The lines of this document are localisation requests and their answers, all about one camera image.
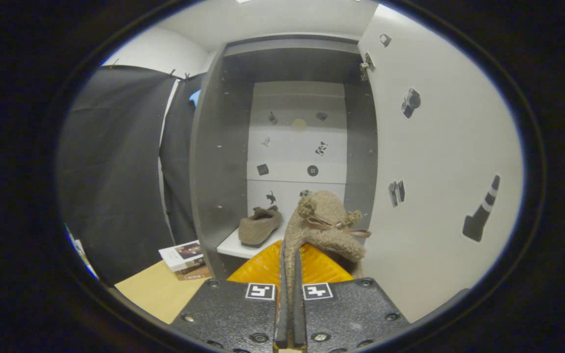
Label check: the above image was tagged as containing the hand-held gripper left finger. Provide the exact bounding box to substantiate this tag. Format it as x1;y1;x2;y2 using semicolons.
170;240;283;353

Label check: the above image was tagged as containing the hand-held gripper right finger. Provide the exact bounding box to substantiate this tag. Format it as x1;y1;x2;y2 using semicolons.
292;243;411;353

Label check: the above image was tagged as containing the brown fuzzy slipper shoe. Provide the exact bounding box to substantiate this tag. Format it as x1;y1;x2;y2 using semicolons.
282;190;372;304
238;205;284;247

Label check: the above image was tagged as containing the grey shoe cabinet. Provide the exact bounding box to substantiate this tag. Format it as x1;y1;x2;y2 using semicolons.
189;33;379;281

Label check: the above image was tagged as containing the light grey shoe cabinet door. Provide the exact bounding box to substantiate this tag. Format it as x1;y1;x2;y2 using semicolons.
358;4;524;324

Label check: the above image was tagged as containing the white cabinet shelf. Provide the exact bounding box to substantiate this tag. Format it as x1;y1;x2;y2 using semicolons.
216;227;284;259

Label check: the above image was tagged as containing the metal door hinge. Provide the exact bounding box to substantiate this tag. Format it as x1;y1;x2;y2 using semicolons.
360;51;376;82

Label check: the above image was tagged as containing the brown book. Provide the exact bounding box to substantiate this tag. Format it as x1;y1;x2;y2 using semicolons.
175;265;213;281

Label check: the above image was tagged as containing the black backdrop cloth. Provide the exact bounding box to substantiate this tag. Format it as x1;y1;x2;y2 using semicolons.
57;65;205;286

